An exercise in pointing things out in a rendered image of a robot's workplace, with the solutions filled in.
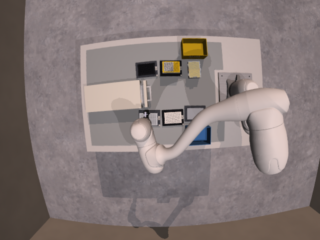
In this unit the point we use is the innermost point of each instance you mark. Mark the yellow open-top bin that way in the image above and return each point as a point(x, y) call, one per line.
point(194, 48)

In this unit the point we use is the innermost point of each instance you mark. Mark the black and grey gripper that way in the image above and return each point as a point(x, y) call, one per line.
point(146, 114)

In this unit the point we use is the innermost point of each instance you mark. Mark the blue waste bin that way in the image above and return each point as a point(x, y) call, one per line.
point(204, 138)

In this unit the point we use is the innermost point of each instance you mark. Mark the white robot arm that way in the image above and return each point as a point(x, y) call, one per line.
point(260, 111)

